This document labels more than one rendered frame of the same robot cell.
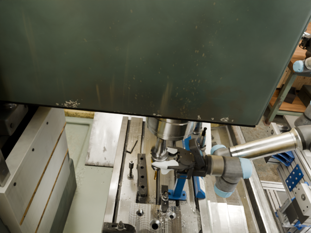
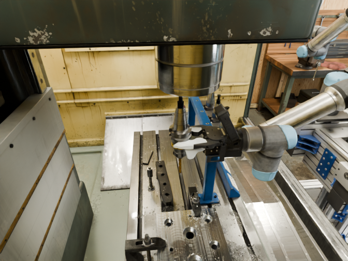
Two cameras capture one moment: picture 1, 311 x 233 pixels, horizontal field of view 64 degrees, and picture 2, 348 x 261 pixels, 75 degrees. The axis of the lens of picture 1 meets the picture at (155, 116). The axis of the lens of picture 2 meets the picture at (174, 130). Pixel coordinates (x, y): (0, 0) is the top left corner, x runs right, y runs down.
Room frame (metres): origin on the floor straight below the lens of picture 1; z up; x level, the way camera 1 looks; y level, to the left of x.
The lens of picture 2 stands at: (0.07, 0.00, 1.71)
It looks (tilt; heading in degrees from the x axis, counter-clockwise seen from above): 33 degrees down; 358
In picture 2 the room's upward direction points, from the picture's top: straight up
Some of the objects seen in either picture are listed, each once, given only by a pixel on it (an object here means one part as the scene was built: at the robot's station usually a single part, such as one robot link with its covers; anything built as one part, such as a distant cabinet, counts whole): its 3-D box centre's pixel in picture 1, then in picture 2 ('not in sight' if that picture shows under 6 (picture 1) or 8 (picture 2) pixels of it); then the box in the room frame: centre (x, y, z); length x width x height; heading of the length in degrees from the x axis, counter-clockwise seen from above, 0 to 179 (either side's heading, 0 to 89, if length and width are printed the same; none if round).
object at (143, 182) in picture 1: (141, 175); (163, 184); (0.82, 0.02, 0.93); 0.26 x 0.05 x 0.06; 9
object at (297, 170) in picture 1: (293, 178); (324, 163); (1.07, -0.92, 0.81); 0.09 x 0.01 x 0.18; 3
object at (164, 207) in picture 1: (164, 200); (194, 204); (0.66, -0.10, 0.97); 0.13 x 0.03 x 0.15; 4
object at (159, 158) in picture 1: (159, 152); (180, 132); (0.61, -0.03, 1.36); 0.06 x 0.06 x 0.03
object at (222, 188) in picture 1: (225, 180); (263, 159); (0.65, -0.32, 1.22); 0.11 x 0.08 x 0.11; 5
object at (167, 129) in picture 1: (172, 109); (188, 60); (0.61, -0.05, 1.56); 0.16 x 0.16 x 0.12
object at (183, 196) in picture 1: (181, 177); (209, 174); (0.75, -0.17, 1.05); 0.10 x 0.05 x 0.30; 94
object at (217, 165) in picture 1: (214, 164); (249, 138); (0.62, -0.24, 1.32); 0.08 x 0.05 x 0.08; 4
